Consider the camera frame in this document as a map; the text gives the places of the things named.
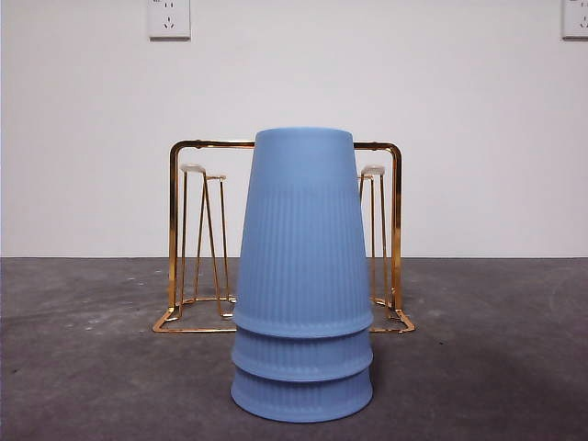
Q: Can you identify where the white wall socket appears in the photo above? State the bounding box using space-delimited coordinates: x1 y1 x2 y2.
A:
562 0 588 41
147 0 192 41

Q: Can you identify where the gold wire cup holder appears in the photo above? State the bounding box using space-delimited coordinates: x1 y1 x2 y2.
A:
152 139 417 334

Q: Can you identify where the blue ribbed plastic cup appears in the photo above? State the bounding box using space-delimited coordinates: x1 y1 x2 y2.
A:
230 320 375 385
230 362 375 424
233 129 375 340

